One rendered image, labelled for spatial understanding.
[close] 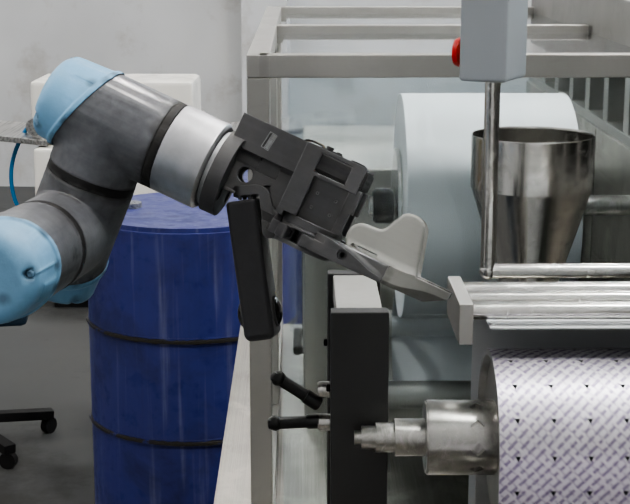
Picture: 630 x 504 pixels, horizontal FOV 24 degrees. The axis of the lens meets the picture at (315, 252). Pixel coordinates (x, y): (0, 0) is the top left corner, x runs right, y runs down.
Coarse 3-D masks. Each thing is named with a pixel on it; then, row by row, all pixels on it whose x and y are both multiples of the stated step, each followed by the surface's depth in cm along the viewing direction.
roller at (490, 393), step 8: (488, 368) 128; (488, 376) 128; (488, 384) 128; (488, 392) 128; (496, 400) 123; (496, 472) 123; (488, 480) 129; (496, 480) 123; (488, 488) 129; (496, 488) 123; (496, 496) 123
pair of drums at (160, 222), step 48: (144, 240) 404; (192, 240) 402; (96, 288) 420; (144, 288) 407; (192, 288) 405; (96, 336) 424; (144, 336) 411; (192, 336) 408; (96, 384) 429; (144, 384) 414; (192, 384) 411; (96, 432) 434; (144, 432) 417; (192, 432) 415; (96, 480) 439; (144, 480) 420; (192, 480) 418
